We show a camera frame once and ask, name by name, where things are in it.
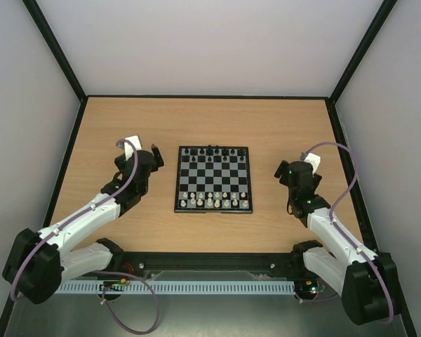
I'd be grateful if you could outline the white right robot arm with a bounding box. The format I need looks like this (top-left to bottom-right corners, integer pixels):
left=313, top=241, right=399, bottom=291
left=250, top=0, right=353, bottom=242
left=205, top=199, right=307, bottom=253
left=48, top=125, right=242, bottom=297
left=274, top=161, right=403, bottom=325

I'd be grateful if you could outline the green circuit board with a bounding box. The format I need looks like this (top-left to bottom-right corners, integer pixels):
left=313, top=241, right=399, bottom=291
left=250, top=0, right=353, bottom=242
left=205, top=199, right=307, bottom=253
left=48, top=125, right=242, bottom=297
left=302, top=278, right=326, bottom=294

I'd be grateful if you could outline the light blue slotted cable duct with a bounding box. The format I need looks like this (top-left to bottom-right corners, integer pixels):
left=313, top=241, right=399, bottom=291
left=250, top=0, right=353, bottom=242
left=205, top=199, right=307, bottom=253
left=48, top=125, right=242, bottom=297
left=56, top=280, right=295, bottom=296

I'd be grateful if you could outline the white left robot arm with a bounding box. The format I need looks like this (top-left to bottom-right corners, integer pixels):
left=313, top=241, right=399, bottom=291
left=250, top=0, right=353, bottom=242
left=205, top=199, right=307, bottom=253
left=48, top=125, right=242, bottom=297
left=2, top=138, right=164, bottom=304

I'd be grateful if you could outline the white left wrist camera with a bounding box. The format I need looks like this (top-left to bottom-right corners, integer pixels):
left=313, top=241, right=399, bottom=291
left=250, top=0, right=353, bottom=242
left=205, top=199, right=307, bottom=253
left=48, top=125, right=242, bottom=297
left=119, top=135, right=142, bottom=160

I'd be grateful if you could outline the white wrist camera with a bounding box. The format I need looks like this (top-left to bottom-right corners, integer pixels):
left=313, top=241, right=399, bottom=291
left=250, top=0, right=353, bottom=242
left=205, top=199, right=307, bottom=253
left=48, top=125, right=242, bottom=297
left=302, top=152, right=321, bottom=174
left=119, top=135, right=142, bottom=160

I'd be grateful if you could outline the black mounting rail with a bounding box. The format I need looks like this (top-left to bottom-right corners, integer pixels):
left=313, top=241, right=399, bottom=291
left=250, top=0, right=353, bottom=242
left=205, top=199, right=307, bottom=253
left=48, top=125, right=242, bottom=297
left=123, top=252, right=304, bottom=279

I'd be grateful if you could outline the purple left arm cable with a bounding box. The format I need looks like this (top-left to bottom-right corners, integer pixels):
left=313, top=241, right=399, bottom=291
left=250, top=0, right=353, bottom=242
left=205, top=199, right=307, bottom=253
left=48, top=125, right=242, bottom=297
left=9, top=138, right=140, bottom=302

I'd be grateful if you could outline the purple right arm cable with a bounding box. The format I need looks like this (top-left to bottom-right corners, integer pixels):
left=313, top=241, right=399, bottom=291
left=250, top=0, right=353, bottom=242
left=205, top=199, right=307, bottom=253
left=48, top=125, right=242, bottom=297
left=300, top=141, right=396, bottom=322

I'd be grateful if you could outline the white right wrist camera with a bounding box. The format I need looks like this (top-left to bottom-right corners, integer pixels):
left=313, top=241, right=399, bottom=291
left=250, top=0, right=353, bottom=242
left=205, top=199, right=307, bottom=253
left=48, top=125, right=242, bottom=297
left=302, top=152, right=321, bottom=174

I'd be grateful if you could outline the black and silver chessboard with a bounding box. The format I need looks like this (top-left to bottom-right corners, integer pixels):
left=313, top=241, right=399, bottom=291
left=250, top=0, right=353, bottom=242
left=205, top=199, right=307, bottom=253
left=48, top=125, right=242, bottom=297
left=174, top=145, right=253, bottom=214

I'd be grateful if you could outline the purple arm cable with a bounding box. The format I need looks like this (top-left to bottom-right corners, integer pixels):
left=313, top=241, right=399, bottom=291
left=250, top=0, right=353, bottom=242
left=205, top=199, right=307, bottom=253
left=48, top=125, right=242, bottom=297
left=300, top=141, right=396, bottom=322
left=9, top=138, right=140, bottom=302

